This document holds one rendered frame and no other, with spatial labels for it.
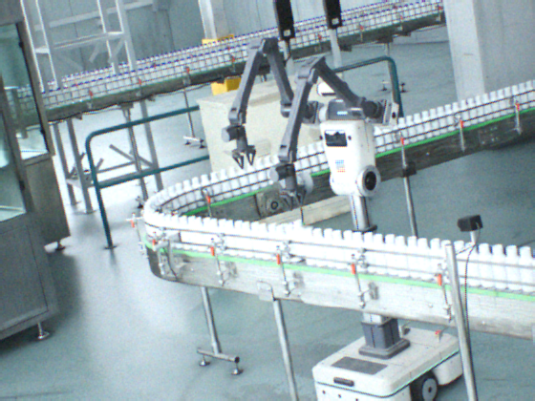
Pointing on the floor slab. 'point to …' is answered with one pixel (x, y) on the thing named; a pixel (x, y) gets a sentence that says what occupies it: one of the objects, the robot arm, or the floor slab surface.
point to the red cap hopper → (63, 90)
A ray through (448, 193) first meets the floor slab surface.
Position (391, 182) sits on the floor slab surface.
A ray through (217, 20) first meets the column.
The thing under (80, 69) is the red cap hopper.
